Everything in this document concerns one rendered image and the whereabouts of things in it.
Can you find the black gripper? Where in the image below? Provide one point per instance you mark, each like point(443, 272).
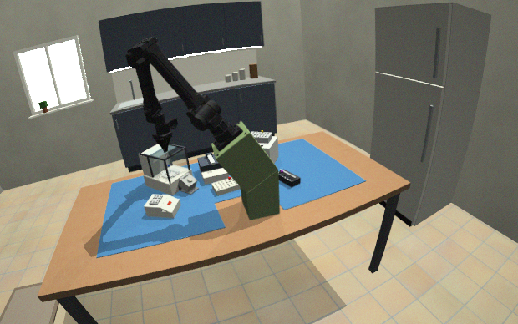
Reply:
point(160, 136)

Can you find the white block with rows of round holes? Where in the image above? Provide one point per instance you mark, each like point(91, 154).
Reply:
point(165, 206)

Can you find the blue bench mat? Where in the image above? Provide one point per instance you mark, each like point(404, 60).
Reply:
point(126, 227)

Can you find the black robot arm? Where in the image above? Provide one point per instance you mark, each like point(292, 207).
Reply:
point(207, 116)

